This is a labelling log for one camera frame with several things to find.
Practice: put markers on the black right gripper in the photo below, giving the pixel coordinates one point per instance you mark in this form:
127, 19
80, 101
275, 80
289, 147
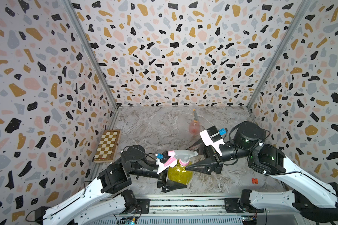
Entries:
211, 159

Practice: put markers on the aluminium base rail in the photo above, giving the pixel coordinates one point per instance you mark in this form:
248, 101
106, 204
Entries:
200, 209

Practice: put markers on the wooden chess board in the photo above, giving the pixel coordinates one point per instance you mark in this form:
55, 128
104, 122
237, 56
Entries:
108, 146

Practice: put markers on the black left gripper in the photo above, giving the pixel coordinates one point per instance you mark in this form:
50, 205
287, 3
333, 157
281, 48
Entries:
162, 178

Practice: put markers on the aluminium frame post right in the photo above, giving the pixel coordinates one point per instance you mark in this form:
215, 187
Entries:
303, 7

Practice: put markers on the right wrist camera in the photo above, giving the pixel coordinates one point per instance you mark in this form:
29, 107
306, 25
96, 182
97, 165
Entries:
214, 137

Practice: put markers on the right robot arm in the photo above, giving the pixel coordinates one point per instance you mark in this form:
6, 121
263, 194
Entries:
308, 196

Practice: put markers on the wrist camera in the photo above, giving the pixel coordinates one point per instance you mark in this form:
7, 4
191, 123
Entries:
163, 161
214, 137

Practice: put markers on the aluminium frame post left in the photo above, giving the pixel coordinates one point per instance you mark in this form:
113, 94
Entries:
87, 47

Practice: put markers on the grey pink spray nozzle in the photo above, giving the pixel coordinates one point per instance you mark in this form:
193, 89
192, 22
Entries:
183, 156

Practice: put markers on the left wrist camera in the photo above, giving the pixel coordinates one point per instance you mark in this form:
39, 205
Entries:
163, 161

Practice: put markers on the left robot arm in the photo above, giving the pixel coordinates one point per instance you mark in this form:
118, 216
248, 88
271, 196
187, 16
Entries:
107, 194

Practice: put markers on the aluminium frame post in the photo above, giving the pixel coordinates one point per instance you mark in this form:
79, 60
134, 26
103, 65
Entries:
303, 7
87, 47

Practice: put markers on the pink transparent spray bottle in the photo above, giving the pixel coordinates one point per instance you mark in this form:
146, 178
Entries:
194, 127

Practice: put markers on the yellow spray bottle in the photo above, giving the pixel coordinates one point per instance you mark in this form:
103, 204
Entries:
179, 174

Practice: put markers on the grey yellow spray nozzle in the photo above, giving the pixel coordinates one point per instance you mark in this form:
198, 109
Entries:
195, 115

